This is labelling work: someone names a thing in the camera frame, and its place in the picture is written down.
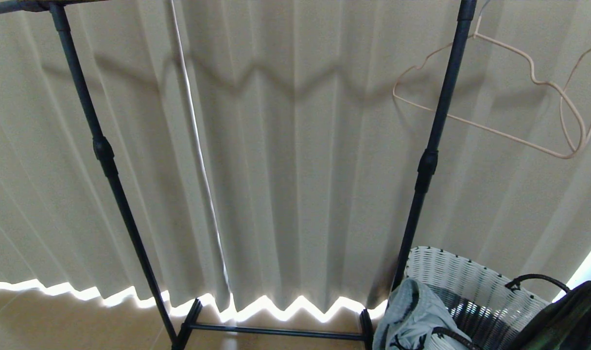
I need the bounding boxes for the pale grey shorts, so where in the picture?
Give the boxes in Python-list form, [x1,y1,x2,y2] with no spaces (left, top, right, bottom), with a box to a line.
[372,278,472,350]

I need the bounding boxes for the pink clothes hanger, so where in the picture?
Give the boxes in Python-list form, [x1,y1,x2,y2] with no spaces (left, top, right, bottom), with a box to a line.
[559,27,591,153]
[392,0,589,160]

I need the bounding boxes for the green long-sleeved shirt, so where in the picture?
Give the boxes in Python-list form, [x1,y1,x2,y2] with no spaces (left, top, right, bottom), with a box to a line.
[504,280,591,350]

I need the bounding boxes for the white laundry basket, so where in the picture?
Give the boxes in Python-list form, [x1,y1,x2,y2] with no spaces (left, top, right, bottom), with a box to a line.
[403,245,573,350]

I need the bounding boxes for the black clothes rack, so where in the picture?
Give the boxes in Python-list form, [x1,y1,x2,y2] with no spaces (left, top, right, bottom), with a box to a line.
[0,0,478,350]

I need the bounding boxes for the beige curtain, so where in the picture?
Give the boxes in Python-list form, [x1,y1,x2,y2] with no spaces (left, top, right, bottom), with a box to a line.
[0,0,591,324]

